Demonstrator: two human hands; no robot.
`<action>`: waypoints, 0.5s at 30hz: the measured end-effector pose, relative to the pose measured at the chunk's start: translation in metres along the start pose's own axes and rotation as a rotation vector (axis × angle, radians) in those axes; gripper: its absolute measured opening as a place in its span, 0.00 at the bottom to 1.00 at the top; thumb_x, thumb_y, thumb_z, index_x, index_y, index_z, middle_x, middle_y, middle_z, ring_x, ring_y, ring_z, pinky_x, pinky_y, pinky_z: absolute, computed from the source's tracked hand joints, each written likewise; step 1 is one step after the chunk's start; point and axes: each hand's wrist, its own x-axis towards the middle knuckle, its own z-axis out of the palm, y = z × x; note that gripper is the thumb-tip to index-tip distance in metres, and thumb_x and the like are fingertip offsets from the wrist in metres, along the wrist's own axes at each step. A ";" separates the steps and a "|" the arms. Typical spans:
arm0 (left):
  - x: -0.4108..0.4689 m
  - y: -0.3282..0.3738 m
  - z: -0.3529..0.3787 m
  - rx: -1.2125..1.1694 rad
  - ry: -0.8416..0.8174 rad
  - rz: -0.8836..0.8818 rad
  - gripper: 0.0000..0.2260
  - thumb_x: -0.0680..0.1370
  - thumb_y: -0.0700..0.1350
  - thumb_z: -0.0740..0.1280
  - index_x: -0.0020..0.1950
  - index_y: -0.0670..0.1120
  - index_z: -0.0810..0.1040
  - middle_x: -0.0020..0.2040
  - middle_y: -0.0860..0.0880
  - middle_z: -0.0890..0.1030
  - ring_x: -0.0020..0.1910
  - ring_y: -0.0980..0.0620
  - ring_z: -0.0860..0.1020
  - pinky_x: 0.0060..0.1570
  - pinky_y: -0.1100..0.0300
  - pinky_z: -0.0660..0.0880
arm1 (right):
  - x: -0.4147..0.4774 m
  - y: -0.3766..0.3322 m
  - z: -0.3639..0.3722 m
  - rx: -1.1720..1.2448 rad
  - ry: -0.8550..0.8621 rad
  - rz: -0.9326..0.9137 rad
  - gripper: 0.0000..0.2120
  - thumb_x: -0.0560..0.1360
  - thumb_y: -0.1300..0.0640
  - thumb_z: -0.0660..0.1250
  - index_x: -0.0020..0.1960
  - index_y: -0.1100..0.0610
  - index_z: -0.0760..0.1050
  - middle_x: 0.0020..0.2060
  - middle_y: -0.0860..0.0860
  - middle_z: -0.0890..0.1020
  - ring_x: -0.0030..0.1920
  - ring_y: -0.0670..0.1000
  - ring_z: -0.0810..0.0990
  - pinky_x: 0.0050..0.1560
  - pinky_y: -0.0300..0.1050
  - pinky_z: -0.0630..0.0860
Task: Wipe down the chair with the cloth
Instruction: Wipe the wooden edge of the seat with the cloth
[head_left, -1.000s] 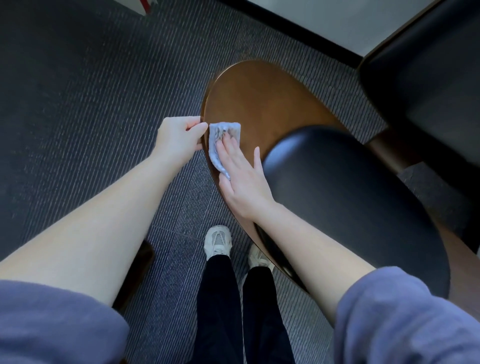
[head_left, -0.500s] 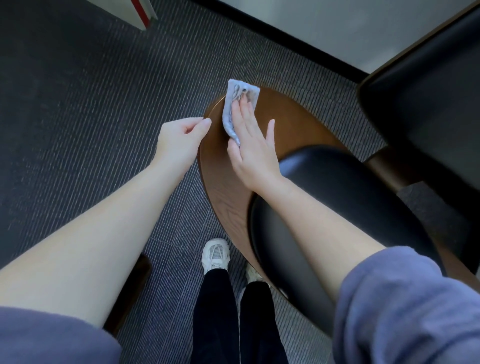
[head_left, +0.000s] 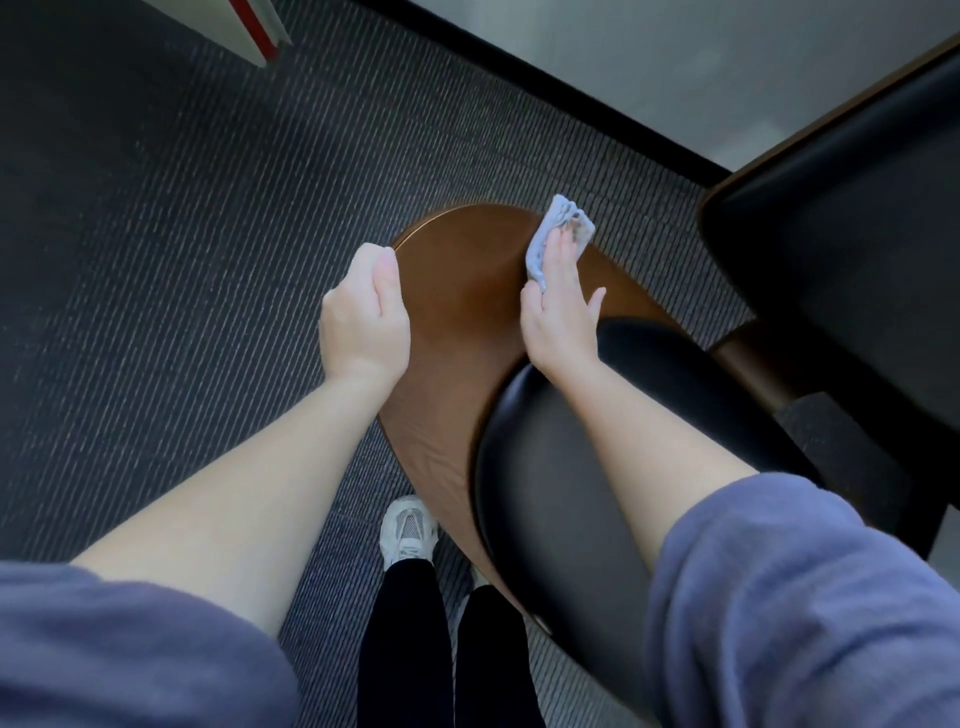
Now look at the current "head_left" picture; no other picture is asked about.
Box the person's left hand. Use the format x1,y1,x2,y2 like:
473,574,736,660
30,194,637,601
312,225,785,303
318,241,412,388

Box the person's right hand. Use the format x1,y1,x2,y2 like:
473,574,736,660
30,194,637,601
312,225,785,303
518,213,607,374

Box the light blue cleaning cloth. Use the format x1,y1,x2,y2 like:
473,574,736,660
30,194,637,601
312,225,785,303
522,194,598,295

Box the wooden chair with black cushion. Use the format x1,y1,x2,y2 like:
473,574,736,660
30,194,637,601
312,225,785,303
378,33,960,728

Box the person's left forearm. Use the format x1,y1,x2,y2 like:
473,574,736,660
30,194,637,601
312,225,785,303
71,365,410,639

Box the person's right forearm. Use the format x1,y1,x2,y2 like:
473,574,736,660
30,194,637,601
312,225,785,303
549,356,759,579

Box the white left sneaker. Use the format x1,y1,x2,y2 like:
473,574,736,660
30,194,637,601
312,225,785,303
378,494,440,575

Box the white sneaker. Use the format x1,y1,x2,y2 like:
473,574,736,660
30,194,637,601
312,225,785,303
378,494,440,575
452,563,493,624

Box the white right sneaker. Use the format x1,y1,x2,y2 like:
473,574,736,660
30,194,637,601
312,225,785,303
452,563,493,624

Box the black trousers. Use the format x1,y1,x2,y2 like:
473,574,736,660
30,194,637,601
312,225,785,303
356,558,549,728

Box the white panel with red stripe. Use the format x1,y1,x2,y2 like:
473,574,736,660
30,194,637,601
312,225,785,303
142,0,294,69

